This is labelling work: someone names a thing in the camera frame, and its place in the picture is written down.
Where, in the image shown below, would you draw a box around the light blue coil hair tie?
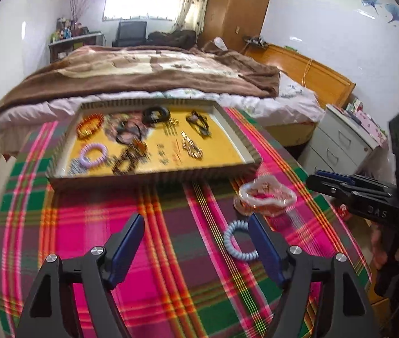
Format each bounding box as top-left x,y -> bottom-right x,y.
223,220 -> 260,262

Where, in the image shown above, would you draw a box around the power strip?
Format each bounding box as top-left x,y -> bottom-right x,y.
243,36 -> 268,47

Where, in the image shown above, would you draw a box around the wooden headboard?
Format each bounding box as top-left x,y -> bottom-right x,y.
243,44 -> 357,108

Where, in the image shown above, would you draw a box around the white bed sheet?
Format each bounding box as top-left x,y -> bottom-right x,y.
0,72 -> 327,138

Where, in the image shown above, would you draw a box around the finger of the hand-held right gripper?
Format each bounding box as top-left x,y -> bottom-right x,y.
307,175 -> 393,201
315,170 -> 395,191

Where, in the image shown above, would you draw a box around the purple coil hair tie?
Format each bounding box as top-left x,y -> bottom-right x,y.
79,143 -> 109,168

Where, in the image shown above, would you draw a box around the black television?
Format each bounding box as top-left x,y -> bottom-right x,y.
115,21 -> 148,41

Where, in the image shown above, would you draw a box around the dark purple bead bracelet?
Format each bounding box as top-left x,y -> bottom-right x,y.
115,119 -> 145,145

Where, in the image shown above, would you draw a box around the plaid tablecloth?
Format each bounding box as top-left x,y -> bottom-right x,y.
0,107 -> 372,338

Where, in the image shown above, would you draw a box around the brown blanket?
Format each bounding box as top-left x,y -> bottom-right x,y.
0,45 -> 280,141

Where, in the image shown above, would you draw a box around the black bangle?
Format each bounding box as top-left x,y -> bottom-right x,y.
141,106 -> 171,125

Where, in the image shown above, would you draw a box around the gold chain bracelet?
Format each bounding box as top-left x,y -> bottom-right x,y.
180,132 -> 203,159

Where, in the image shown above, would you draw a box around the pink flower branches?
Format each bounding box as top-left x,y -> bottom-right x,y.
69,0 -> 93,25

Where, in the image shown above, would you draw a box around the amber and dark bead bracelet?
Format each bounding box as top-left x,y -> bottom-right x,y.
111,144 -> 149,176

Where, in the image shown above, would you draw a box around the window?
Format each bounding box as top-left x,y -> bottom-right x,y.
103,0 -> 179,22

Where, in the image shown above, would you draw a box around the dark bag pile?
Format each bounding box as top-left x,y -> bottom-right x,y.
147,30 -> 197,48

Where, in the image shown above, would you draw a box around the pile of books and boxes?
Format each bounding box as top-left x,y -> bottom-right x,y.
331,99 -> 388,145

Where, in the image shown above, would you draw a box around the floral curtain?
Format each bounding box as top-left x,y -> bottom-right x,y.
171,0 -> 214,32

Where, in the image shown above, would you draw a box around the black hair tie with bead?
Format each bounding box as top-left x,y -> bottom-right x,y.
185,111 -> 211,138

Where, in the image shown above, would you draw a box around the orange cable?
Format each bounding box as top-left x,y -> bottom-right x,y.
301,59 -> 313,85

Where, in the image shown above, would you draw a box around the shelf desk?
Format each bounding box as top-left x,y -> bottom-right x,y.
48,32 -> 105,64

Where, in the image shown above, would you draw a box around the person's right hand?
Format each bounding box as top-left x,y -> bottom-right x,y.
370,225 -> 386,273

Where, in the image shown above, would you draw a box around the red bead bracelet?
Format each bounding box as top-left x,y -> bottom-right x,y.
76,112 -> 106,139

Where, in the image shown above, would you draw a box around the wooden wardrobe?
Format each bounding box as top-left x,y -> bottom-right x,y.
198,0 -> 275,52

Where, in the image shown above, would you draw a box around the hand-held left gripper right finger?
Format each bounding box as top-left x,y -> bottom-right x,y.
249,214 -> 374,338

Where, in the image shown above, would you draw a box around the yellow cardboard tray box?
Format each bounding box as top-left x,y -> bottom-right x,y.
46,98 -> 263,191

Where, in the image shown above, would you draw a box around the white drawer cabinet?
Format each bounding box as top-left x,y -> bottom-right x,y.
298,104 -> 385,180

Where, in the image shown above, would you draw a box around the group of bottles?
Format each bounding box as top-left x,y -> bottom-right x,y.
50,17 -> 91,41

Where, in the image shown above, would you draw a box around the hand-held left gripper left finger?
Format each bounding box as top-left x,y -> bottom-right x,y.
17,214 -> 145,338

